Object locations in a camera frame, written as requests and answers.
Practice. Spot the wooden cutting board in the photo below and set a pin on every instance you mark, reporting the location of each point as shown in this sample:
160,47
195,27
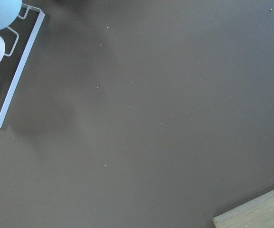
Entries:
257,213

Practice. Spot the light blue cup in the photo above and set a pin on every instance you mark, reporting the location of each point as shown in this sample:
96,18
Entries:
9,10

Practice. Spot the white wire cup rack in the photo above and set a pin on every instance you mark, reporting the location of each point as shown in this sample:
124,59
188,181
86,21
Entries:
19,38

